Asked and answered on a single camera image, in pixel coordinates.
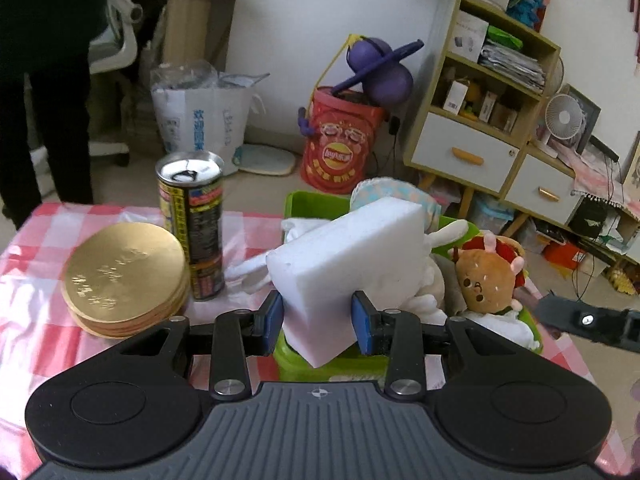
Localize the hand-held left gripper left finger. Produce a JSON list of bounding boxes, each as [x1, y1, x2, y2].
[[121, 291, 285, 401]]

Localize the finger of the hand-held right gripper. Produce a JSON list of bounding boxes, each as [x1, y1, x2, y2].
[[532, 294, 640, 353]]

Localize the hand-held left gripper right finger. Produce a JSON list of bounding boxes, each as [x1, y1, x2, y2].
[[352, 290, 506, 401]]

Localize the white sponge block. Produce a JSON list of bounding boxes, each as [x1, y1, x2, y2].
[[266, 196, 428, 368]]

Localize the green plastic bin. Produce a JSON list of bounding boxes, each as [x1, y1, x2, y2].
[[272, 190, 543, 383]]

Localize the white cloth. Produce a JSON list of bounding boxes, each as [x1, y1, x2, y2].
[[467, 307, 543, 356]]

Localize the black box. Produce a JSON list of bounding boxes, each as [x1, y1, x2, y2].
[[569, 197, 608, 238]]

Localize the burger plush toy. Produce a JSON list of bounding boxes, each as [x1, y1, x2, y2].
[[447, 232, 528, 318]]

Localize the white plush rabbit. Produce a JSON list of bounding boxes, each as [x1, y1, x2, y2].
[[225, 217, 481, 326]]

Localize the black yellow drink can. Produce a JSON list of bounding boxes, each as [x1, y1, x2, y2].
[[156, 151, 226, 302]]

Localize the pastel patterned cloth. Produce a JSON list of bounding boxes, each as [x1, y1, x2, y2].
[[349, 176, 443, 233]]

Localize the narrow white drawer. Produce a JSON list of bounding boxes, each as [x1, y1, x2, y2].
[[505, 154, 583, 226]]

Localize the clear plastic storage box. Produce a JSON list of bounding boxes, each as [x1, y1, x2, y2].
[[470, 195, 516, 233]]

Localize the pink lace cloth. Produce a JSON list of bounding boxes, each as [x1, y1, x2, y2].
[[570, 152, 640, 206]]

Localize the stack of gold round lids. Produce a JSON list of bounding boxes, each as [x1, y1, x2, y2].
[[61, 224, 192, 338]]

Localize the pale blue bathroom scale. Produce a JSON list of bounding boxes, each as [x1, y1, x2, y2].
[[232, 144, 296, 177]]

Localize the red snack bucket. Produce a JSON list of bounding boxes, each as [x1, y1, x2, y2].
[[300, 85, 387, 196]]

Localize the small purple toy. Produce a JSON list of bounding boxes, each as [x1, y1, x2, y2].
[[297, 107, 318, 138]]

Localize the wide white drawer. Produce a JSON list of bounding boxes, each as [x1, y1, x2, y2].
[[410, 111, 521, 193]]

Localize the white desk fan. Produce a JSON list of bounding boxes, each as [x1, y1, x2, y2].
[[542, 94, 585, 156]]

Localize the white woven bag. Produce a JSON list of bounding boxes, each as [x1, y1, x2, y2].
[[150, 62, 268, 178]]

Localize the pink checkered tablecloth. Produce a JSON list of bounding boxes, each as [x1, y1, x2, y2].
[[0, 202, 626, 480]]

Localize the wooden shelf cabinet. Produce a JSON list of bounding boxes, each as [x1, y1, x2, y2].
[[404, 0, 583, 233]]

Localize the purple ringed bouncing ball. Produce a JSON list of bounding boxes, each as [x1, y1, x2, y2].
[[332, 36, 426, 106]]

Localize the stack of magazines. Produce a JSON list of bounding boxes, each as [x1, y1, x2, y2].
[[479, 41, 546, 93]]

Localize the green packet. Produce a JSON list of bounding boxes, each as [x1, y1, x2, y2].
[[487, 26, 523, 48]]

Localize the white printed box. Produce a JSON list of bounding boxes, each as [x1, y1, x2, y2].
[[451, 10, 490, 63]]

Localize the blue knitted item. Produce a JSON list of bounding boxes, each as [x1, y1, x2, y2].
[[507, 0, 543, 31]]

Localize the wooden picture frame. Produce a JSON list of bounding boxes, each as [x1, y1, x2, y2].
[[620, 132, 640, 186]]

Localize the dark picture frame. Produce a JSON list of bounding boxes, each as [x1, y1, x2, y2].
[[565, 85, 602, 153]]

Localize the yellow cord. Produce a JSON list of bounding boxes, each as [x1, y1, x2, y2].
[[312, 34, 361, 106]]

